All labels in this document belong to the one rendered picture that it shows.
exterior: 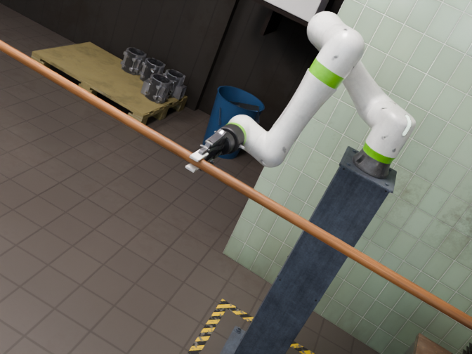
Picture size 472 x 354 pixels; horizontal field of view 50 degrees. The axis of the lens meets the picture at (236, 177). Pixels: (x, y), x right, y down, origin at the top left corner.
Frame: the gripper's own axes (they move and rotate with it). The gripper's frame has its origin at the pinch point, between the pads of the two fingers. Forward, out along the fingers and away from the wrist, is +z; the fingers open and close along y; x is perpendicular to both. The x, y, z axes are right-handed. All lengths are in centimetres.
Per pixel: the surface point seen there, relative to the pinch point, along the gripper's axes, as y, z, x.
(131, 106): 107, -206, 135
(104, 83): 107, -216, 170
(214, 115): 90, -233, 77
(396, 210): 37, -125, -69
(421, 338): 62, -73, -103
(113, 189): 120, -120, 85
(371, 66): -21, -126, -23
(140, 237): 120, -95, 47
